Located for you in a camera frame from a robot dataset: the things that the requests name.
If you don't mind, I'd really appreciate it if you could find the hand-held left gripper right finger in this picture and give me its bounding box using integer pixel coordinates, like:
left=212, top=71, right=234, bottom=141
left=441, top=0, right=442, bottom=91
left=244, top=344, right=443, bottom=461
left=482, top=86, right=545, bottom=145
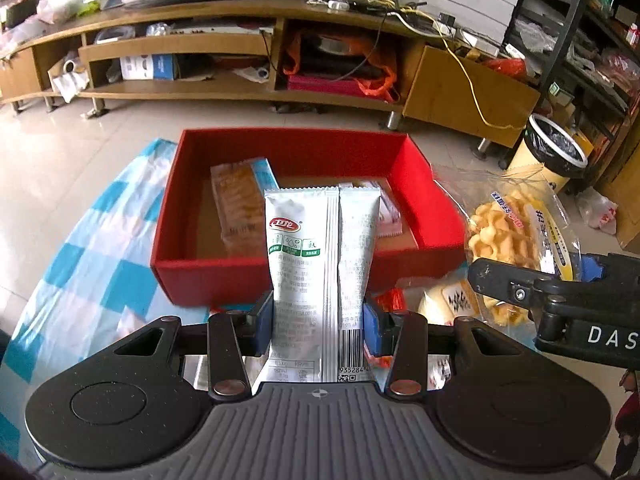
left=363, top=297, right=511, bottom=397

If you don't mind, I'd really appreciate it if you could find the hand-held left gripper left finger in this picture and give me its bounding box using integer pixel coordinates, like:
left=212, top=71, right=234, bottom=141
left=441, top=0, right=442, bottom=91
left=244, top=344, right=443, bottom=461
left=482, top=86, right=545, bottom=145
left=117, top=291, right=275, bottom=402

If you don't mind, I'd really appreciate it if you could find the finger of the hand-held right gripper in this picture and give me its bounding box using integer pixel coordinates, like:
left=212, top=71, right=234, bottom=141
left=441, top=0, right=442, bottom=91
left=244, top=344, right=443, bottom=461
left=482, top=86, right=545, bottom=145
left=580, top=253, right=640, bottom=287
left=467, top=258, right=557, bottom=312

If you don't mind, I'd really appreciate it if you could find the red snack packet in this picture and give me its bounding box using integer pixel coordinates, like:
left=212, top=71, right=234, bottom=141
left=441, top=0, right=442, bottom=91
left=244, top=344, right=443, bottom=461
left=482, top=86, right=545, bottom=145
left=367, top=287, right=410, bottom=370

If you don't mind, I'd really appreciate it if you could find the waffle packet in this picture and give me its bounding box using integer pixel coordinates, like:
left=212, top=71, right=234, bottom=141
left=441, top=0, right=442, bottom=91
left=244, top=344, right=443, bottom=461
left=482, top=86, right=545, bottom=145
left=432, top=162, right=585, bottom=328

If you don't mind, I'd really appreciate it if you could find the round bun packet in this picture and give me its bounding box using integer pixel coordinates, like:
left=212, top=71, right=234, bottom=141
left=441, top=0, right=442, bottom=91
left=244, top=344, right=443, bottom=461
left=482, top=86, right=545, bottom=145
left=400, top=275, right=485, bottom=327

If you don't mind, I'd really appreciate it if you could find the red cardboard box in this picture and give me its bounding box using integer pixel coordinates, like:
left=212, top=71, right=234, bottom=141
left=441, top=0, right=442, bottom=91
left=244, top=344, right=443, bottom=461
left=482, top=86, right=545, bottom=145
left=151, top=128, right=468, bottom=308

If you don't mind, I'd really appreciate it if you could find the white plastic bag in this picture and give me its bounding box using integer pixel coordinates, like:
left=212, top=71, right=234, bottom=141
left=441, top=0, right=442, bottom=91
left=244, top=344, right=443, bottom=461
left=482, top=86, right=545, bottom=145
left=575, top=186, right=621, bottom=236

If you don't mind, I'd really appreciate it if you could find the dark red patterned cloth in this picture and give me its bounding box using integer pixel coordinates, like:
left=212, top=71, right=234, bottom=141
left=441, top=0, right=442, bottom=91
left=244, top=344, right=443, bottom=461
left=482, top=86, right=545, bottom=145
left=619, top=369, right=640, bottom=478

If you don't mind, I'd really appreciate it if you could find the pink and white small packet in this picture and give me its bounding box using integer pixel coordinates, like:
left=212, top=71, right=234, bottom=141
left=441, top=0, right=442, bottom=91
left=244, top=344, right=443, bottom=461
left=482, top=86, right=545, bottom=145
left=340, top=179, right=404, bottom=239

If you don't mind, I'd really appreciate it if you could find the yellow trash bin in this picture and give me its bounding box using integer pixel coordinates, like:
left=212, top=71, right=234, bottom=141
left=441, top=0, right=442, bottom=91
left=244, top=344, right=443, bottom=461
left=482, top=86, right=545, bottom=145
left=504, top=113, right=591, bottom=197

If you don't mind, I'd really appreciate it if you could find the brown bread packet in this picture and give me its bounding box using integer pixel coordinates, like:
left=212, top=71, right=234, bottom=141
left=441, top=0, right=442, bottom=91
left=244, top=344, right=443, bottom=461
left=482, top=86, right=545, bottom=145
left=210, top=157, right=279, bottom=257

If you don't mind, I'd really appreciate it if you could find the blue white checkered tablecloth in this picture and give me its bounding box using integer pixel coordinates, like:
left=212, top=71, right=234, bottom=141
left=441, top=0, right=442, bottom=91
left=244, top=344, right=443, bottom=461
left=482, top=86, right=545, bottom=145
left=0, top=137, right=541, bottom=467

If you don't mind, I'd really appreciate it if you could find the orange plastic bag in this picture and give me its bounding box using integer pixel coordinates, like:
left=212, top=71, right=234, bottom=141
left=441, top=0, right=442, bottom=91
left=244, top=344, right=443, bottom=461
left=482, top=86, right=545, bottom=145
left=281, top=29, right=402, bottom=104

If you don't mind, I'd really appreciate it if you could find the black storage rack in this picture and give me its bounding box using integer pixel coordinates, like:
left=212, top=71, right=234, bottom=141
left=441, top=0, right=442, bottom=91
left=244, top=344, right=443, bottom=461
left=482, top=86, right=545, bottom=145
left=500, top=0, right=640, bottom=198

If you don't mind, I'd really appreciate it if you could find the wooden television stand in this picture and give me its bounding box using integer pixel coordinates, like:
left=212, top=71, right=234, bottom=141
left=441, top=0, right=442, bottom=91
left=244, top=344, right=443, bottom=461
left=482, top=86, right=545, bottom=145
left=0, top=0, right=542, bottom=150

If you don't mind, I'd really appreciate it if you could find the flat magenta box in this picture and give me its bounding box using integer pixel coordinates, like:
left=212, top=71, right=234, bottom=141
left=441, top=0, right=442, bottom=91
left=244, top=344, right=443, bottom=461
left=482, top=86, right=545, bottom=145
left=287, top=74, right=390, bottom=96

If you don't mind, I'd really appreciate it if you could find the blue and white carton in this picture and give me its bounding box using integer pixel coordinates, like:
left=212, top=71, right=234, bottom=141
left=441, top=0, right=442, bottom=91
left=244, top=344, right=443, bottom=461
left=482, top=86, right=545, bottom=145
left=120, top=53, right=177, bottom=81

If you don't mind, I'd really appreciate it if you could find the white paper bag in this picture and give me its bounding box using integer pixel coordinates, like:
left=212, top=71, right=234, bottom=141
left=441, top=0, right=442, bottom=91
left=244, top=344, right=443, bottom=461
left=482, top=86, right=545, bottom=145
left=47, top=54, right=94, bottom=104

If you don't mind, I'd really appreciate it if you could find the pink plastic bag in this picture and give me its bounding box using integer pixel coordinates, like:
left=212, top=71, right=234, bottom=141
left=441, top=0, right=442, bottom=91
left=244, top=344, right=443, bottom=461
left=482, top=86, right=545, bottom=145
left=36, top=0, right=85, bottom=27

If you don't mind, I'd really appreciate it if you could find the yellow cable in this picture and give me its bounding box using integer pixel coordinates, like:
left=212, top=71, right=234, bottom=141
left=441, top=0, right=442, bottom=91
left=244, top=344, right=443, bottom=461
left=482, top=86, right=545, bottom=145
left=347, top=0, right=532, bottom=129

